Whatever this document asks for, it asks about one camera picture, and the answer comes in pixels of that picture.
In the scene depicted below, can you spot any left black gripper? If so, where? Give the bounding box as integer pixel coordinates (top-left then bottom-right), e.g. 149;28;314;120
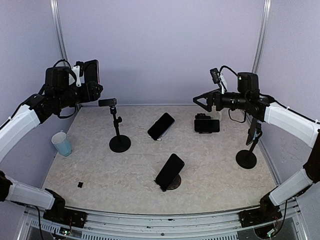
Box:
55;80;102;109

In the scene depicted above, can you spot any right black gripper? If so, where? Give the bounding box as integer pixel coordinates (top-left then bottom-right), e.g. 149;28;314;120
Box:
193;87;249;112

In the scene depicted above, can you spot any black phone from tall stand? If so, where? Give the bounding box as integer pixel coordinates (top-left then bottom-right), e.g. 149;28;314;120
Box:
83;59;100;84

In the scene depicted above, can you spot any black tall stand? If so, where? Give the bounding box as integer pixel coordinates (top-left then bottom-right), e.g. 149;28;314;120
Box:
235;123;263;169
98;98;131;153

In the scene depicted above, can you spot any silver folding phone stand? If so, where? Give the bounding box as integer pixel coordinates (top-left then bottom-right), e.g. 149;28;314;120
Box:
157;122;175;142

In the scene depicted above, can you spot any black round base phone stand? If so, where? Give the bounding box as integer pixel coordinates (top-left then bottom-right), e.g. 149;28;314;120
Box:
154;174;182;192

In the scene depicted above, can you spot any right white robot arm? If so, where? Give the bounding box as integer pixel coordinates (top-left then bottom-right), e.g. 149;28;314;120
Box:
193;68;320;222

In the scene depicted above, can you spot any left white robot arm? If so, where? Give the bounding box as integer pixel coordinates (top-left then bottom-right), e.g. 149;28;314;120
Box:
0;60;103;223

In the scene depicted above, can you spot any black small stand back right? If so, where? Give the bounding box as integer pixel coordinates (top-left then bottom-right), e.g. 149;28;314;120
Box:
194;113;212;134

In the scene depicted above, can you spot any black phone landscape back right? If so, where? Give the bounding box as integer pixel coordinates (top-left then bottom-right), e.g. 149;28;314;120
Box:
194;119;220;134

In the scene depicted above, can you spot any phone on right tall stand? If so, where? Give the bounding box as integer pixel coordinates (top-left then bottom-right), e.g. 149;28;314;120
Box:
246;118;258;146

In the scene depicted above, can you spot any white cup back right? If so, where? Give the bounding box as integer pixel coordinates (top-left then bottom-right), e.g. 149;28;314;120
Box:
209;105;222;121

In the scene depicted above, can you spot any light blue cup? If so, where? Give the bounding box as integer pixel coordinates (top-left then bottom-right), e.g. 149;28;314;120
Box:
51;131;72;157

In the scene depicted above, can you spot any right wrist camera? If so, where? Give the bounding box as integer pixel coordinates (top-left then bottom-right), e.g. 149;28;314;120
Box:
209;68;228;94

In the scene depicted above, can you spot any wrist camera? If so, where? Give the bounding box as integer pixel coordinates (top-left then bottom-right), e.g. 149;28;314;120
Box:
69;61;84;87
209;68;228;94

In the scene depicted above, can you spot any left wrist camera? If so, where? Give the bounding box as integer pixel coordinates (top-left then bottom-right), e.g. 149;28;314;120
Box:
69;61;84;87

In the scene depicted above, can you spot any left aluminium corner post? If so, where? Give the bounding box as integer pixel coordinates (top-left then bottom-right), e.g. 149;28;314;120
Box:
49;0;68;60

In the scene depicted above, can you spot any aluminium corner post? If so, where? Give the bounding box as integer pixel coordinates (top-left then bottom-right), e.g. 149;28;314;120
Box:
49;0;68;60
251;0;272;74

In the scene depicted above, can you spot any right aluminium corner post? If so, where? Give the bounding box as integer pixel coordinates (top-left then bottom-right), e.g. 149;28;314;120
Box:
251;0;272;74

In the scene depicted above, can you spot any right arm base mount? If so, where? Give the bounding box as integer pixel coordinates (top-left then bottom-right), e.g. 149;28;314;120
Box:
238;208;283;228

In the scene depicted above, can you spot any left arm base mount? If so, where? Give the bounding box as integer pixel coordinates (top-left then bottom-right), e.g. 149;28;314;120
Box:
43;208;87;229

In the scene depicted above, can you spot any aluminium front rail frame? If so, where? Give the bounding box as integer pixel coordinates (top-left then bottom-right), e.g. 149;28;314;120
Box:
15;200;310;240

